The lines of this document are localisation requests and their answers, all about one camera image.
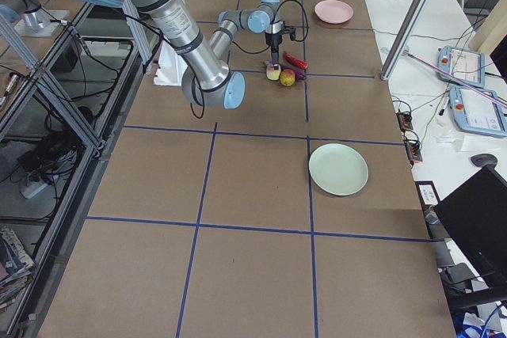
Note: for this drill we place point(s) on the aluminium frame post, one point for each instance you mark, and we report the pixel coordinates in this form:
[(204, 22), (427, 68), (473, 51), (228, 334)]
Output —
[(398, 47)]

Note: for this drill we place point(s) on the teach pendant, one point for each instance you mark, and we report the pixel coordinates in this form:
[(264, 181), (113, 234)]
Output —
[(476, 112), (464, 64)]

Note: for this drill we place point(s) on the purple eggplant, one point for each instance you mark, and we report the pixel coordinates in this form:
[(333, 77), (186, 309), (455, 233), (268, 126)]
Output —
[(300, 76)]

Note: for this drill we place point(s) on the stack of magazines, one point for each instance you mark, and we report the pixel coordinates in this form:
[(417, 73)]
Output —
[(16, 266)]

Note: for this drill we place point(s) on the white power strip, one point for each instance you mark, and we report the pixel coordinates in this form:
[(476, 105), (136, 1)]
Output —
[(31, 188)]

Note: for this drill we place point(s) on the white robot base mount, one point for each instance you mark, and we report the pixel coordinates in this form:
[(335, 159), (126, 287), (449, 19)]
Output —
[(171, 67)]

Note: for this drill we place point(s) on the pink yellow peach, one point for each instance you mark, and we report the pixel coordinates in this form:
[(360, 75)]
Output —
[(273, 72)]

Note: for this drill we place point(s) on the upper teach pendant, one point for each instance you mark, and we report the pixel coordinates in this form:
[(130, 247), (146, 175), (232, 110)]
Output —
[(464, 64)]

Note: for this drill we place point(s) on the red chili pepper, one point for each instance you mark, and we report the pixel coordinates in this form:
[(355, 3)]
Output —
[(299, 63)]

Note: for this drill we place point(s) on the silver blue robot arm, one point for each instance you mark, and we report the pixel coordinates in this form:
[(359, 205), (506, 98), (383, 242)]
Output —
[(170, 16), (208, 81)]

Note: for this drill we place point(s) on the white label card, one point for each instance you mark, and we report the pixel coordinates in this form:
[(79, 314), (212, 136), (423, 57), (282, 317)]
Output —
[(427, 193)]

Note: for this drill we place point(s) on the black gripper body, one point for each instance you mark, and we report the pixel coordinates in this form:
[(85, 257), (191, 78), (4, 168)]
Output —
[(273, 40)]

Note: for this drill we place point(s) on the lower teach pendant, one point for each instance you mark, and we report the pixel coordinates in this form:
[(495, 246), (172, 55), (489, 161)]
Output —
[(476, 112)]

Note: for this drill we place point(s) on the orange circuit board lower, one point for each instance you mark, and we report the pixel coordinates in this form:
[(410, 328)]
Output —
[(413, 150)]

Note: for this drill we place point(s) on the pink round plate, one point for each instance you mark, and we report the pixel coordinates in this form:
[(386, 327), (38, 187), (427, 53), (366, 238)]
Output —
[(333, 11)]

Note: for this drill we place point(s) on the red yellow pomegranate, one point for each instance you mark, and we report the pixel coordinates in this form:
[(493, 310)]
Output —
[(287, 77)]

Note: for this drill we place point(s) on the orange circuit board upper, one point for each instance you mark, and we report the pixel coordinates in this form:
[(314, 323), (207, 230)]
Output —
[(404, 121)]

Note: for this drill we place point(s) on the aluminium side frame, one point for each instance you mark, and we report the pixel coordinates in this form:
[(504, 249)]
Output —
[(63, 100)]

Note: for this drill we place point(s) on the light green round plate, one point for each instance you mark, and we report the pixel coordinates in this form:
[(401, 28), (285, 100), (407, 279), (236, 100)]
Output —
[(338, 169)]

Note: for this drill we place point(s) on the black monitor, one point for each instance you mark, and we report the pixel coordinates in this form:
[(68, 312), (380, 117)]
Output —
[(474, 216)]

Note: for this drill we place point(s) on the black computer mouse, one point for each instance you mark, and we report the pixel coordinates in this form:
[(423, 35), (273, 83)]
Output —
[(482, 160)]

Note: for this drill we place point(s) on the orange circuit board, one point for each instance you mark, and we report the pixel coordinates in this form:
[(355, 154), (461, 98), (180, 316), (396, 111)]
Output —
[(404, 121), (413, 150)]

